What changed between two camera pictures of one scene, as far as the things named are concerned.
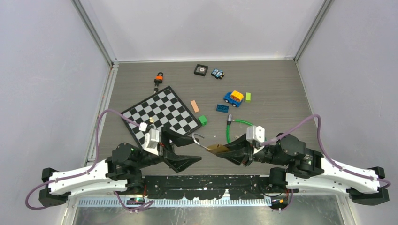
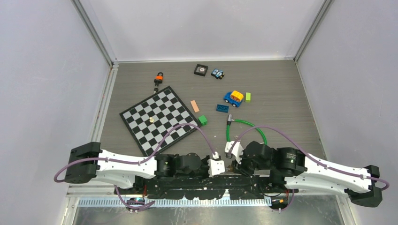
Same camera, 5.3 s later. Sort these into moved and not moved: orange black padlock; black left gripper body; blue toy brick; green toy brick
Moved: black left gripper body
Not moved: orange black padlock; blue toy brick; green toy brick
